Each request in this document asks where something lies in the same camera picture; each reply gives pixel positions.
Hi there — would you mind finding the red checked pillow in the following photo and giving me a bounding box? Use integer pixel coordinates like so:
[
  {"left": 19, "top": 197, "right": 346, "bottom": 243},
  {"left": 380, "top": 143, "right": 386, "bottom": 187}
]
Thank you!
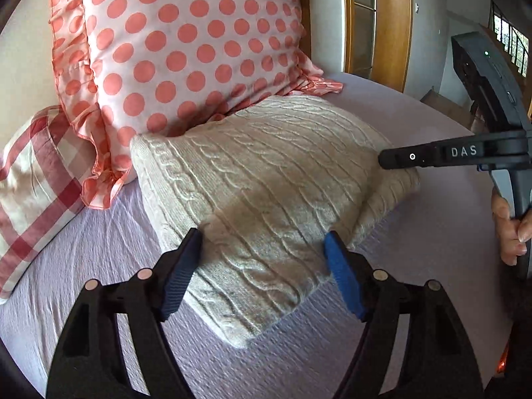
[{"left": 0, "top": 105, "right": 97, "bottom": 300}]

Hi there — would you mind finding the wooden door frame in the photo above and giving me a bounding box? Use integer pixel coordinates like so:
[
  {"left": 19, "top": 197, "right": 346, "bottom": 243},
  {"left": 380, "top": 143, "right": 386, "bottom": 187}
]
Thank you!
[{"left": 343, "top": 0, "right": 414, "bottom": 93}]

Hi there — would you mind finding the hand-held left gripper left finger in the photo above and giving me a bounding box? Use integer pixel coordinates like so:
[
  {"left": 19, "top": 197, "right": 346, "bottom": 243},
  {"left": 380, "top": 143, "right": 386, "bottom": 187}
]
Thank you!
[{"left": 46, "top": 228, "right": 203, "bottom": 399}]

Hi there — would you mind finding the pink polka dot pillow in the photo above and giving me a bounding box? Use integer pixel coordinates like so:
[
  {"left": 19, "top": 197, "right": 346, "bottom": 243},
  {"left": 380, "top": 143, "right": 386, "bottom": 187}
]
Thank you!
[{"left": 48, "top": 0, "right": 344, "bottom": 210}]

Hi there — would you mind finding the cream cable-knit pillow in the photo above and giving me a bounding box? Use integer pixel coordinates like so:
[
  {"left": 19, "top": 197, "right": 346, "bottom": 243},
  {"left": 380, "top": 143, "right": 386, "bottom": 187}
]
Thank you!
[{"left": 130, "top": 95, "right": 421, "bottom": 349}]

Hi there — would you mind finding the bed with lilac cover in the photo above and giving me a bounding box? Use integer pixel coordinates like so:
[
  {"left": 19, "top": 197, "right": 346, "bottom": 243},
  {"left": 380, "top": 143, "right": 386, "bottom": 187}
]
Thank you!
[{"left": 0, "top": 71, "right": 513, "bottom": 399}]

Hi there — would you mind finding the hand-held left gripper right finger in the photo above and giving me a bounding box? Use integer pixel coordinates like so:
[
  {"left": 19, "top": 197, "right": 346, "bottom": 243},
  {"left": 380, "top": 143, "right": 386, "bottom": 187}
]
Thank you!
[{"left": 324, "top": 230, "right": 485, "bottom": 399}]

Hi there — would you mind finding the wooden staircase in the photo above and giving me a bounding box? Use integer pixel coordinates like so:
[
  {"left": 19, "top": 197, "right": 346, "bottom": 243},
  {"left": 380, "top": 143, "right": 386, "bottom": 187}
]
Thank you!
[{"left": 478, "top": 0, "right": 531, "bottom": 84}]

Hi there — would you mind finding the person's right hand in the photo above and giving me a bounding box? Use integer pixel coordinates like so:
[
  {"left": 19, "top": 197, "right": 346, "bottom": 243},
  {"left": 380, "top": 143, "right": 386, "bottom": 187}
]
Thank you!
[{"left": 490, "top": 185, "right": 532, "bottom": 267}]

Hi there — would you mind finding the wooden headboard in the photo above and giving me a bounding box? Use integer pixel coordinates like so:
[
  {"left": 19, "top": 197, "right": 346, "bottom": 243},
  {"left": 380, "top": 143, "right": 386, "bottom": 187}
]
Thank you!
[{"left": 298, "top": 0, "right": 312, "bottom": 61}]

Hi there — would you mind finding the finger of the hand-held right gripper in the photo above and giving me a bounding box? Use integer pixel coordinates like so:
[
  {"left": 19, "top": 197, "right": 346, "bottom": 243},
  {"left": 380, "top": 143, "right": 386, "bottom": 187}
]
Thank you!
[{"left": 378, "top": 135, "right": 486, "bottom": 170}]

